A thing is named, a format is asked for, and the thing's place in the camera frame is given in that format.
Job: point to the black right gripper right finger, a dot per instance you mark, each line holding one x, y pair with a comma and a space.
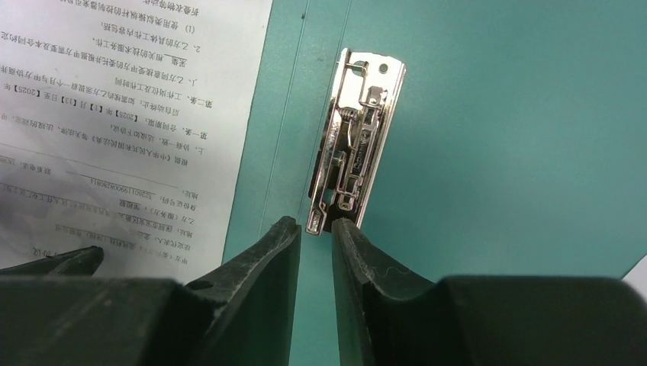
387, 314

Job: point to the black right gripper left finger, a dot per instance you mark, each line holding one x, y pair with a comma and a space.
241, 313

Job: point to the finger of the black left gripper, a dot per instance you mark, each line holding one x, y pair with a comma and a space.
84, 261

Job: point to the white paper sheet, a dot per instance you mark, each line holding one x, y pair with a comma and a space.
122, 126

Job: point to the teal plastic folder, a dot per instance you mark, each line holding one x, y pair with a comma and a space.
518, 146

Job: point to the metal folder clip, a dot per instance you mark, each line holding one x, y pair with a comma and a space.
363, 97

